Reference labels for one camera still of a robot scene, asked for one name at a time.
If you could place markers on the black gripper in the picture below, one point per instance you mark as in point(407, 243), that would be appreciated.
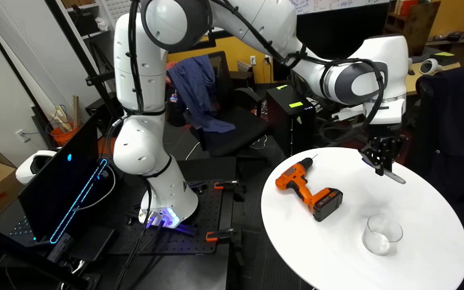
point(385, 142)

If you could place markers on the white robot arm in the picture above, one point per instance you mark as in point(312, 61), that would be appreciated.
point(140, 69)

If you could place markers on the dark jacket covered chair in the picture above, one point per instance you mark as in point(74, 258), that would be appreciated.
point(451, 122)

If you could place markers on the wooden desk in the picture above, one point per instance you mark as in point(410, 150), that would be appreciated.
point(418, 80)

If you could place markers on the black box green labels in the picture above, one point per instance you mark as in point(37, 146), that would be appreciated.
point(290, 117)

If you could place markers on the small white desk device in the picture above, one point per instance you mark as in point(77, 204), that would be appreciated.
point(428, 66)

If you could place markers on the black monitor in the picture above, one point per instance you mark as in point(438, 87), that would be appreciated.
point(344, 26)

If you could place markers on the brown wooden shelf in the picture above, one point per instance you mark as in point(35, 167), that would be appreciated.
point(417, 26)

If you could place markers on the black office chair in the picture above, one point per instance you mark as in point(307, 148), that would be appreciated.
point(232, 133)

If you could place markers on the orange black bar clamp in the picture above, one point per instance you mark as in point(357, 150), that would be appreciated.
point(228, 185)
point(223, 235)

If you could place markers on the yellow partition panel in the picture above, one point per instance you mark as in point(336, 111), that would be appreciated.
point(236, 58)

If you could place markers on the blue jacket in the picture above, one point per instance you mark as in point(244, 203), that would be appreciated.
point(199, 85)

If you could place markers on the dark grey cart platform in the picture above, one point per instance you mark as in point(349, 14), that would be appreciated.
point(188, 274)

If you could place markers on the black tripod pole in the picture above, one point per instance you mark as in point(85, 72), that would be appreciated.
point(83, 58)

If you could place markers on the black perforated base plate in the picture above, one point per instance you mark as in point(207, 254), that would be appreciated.
point(199, 225)

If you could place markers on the black camera stand bar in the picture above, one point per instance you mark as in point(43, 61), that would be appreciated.
point(16, 251)

